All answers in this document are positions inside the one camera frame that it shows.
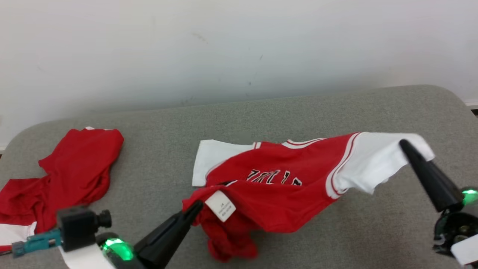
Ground red shorts with white band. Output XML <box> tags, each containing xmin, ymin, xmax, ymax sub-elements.
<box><xmin>0</xmin><ymin>127</ymin><xmax>124</xmax><ymax>253</ymax></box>

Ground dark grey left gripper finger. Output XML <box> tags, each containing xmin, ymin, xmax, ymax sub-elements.
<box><xmin>134</xmin><ymin>202</ymin><xmax>202</xmax><ymax>258</ymax></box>
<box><xmin>146</xmin><ymin>204</ymin><xmax>204</xmax><ymax>269</ymax></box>

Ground red jersey with white sleeves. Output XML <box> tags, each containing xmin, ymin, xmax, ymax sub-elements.
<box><xmin>182</xmin><ymin>132</ymin><xmax>435</xmax><ymax>262</ymax></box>

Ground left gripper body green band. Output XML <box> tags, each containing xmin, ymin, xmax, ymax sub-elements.
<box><xmin>98</xmin><ymin>232</ymin><xmax>146</xmax><ymax>269</ymax></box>

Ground teal cable connector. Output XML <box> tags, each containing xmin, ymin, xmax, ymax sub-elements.
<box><xmin>11</xmin><ymin>229</ymin><xmax>62</xmax><ymax>258</ymax></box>

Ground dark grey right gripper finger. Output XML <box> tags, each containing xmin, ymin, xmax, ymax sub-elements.
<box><xmin>403</xmin><ymin>140</ymin><xmax>463</xmax><ymax>209</ymax></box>
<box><xmin>400</xmin><ymin>141</ymin><xmax>452</xmax><ymax>213</ymax></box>

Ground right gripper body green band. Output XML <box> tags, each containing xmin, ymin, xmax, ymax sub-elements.
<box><xmin>434</xmin><ymin>189</ymin><xmax>478</xmax><ymax>256</ymax></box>

